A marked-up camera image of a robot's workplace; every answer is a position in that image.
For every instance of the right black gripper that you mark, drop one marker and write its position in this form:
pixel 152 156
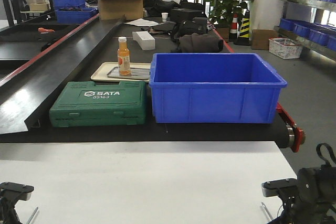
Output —
pixel 311 199

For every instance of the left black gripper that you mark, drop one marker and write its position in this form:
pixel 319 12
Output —
pixel 8 212

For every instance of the green-black screwdriver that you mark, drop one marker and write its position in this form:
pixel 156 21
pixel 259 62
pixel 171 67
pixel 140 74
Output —
pixel 31 217
pixel 264 207

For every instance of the beige plastic tray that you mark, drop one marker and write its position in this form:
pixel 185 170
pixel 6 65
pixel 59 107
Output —
pixel 100 75

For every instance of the small metal tray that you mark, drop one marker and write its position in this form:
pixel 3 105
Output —
pixel 136 74

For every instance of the green SATA tool case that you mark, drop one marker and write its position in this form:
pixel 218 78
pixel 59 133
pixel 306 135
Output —
pixel 90 104

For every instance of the metal shelf rack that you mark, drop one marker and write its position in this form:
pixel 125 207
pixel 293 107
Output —
pixel 307 22

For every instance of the white plastic basket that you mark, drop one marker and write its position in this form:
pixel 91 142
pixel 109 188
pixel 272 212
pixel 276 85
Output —
pixel 285 48

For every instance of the large blue plastic bin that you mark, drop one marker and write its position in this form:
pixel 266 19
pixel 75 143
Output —
pixel 214 88

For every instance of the brown cardboard box on floor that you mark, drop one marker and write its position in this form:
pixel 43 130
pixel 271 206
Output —
pixel 260 38

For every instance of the yellow black traffic cone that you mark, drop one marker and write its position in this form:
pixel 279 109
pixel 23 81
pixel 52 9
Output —
pixel 243 38

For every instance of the orange white traffic cone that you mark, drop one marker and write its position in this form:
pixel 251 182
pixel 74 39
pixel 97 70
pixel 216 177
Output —
pixel 234 28

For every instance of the orange juice bottle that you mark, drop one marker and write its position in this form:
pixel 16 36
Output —
pixel 123 57

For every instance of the dark folded cloth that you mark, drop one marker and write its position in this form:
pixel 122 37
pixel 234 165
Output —
pixel 196 43

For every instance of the white foam block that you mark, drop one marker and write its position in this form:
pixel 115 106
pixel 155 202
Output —
pixel 144 39

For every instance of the black equipment box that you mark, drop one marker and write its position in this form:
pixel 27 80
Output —
pixel 180 14

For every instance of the large cardboard box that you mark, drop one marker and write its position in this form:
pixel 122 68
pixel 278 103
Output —
pixel 115 9

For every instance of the white paper cup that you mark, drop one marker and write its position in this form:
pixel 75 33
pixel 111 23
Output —
pixel 164 17

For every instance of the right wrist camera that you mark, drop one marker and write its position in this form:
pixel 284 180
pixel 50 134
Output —
pixel 282 187

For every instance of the red conveyor frame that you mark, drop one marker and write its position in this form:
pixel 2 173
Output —
pixel 297 135

